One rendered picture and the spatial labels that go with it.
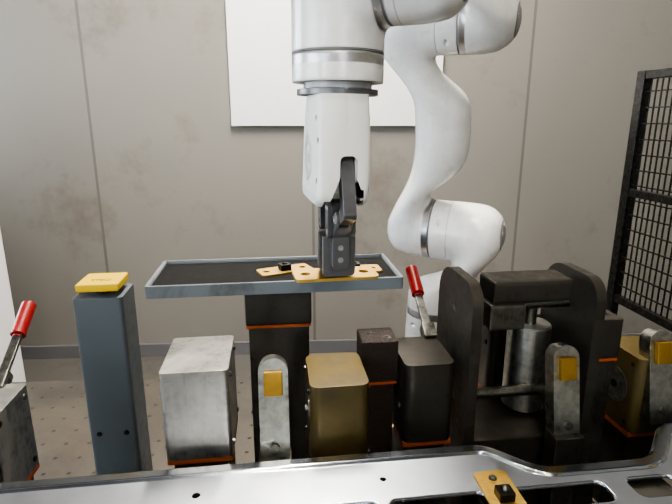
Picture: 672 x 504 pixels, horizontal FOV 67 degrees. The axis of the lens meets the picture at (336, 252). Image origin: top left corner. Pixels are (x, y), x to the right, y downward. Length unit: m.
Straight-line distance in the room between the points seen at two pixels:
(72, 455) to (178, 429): 0.65
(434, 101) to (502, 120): 2.19
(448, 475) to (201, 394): 0.30
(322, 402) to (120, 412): 0.36
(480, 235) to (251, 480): 0.61
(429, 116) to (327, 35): 0.49
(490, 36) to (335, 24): 0.46
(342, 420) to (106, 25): 2.72
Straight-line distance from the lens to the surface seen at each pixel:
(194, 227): 3.03
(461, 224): 1.00
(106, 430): 0.90
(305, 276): 0.50
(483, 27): 0.87
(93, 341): 0.84
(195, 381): 0.62
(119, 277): 0.83
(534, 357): 0.78
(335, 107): 0.44
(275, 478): 0.63
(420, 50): 0.91
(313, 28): 0.46
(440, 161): 0.95
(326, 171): 0.44
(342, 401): 0.64
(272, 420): 0.66
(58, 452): 1.31
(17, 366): 3.03
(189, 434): 0.66
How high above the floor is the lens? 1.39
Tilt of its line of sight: 15 degrees down
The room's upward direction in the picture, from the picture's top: straight up
